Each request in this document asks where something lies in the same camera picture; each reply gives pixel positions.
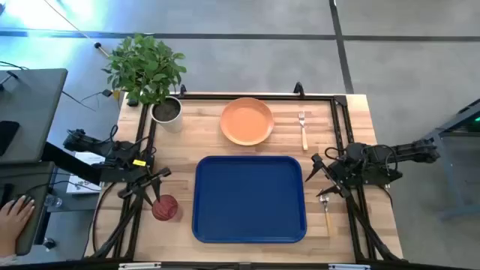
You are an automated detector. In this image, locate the black floor cable with plug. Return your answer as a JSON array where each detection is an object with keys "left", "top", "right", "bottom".
[{"left": 61, "top": 88, "right": 114, "bottom": 113}]

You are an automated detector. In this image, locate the grey desk top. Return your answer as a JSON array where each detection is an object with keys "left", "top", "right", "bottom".
[{"left": 0, "top": 68, "right": 69, "bottom": 166}]

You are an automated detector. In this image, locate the white metal bracket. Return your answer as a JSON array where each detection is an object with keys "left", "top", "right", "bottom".
[
  {"left": 328, "top": 263, "right": 371, "bottom": 270},
  {"left": 118, "top": 262, "right": 162, "bottom": 270}
]

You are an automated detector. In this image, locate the white printed paper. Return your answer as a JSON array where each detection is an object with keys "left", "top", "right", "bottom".
[{"left": 66, "top": 151, "right": 107, "bottom": 196}]

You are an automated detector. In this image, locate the black aluminium table frame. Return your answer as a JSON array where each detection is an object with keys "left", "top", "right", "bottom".
[{"left": 84, "top": 91, "right": 404, "bottom": 263}]

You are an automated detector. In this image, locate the thin rod with black knob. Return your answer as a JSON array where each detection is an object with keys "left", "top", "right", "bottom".
[{"left": 43, "top": 0, "right": 110, "bottom": 58}]

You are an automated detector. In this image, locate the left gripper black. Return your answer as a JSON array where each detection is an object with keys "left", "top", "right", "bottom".
[{"left": 99, "top": 166, "right": 173, "bottom": 208}]

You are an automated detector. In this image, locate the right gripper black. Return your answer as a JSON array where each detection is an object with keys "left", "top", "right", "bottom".
[{"left": 304, "top": 153, "right": 404, "bottom": 198}]

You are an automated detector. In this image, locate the long black bar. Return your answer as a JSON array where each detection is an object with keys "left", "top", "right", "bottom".
[{"left": 40, "top": 141, "right": 104, "bottom": 185}]

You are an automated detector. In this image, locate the green plant in white pot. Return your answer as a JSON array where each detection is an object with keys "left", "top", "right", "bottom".
[{"left": 101, "top": 33, "right": 188, "bottom": 134}]

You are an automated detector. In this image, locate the pink faceted plastic cup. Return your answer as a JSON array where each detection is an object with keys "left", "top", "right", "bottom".
[{"left": 151, "top": 193, "right": 179, "bottom": 222}]

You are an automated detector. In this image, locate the person's hand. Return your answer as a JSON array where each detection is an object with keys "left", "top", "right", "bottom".
[{"left": 0, "top": 194, "right": 36, "bottom": 257}]

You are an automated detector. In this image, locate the orange plate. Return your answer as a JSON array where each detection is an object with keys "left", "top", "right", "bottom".
[{"left": 220, "top": 97, "right": 275, "bottom": 146}]

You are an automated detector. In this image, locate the fork with wooden handle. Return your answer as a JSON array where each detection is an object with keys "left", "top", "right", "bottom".
[{"left": 298, "top": 111, "right": 309, "bottom": 152}]

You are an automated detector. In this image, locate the black phone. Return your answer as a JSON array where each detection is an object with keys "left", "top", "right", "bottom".
[{"left": 0, "top": 120, "right": 20, "bottom": 157}]

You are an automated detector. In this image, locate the blue plastic tray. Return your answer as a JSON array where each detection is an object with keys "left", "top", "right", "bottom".
[{"left": 191, "top": 155, "right": 308, "bottom": 244}]

